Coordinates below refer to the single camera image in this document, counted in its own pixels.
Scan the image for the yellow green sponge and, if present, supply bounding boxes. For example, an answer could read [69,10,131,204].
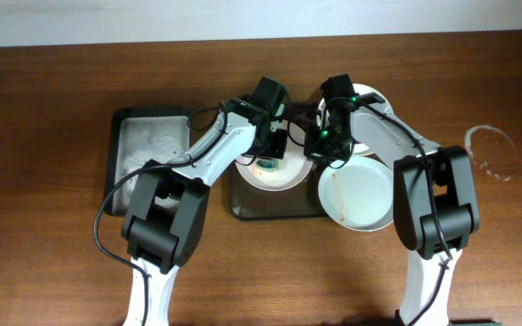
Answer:
[256,158,279,173]

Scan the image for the pink plastic plate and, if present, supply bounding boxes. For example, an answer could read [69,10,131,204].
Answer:
[236,120,313,192]

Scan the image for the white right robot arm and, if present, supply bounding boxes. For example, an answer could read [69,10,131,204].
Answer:
[304,74,480,325]

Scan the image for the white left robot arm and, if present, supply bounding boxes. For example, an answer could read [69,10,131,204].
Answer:
[121,77,289,325]

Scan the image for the dark brown serving tray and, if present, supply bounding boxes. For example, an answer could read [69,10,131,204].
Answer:
[227,104,324,222]

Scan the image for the black soapy water tray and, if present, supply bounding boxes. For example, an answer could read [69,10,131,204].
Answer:
[104,106,190,193]

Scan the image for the cream plastic plate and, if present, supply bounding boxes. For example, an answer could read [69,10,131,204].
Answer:
[320,76,404,164]

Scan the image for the pale green plastic plate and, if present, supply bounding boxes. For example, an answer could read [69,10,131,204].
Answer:
[317,157,393,232]

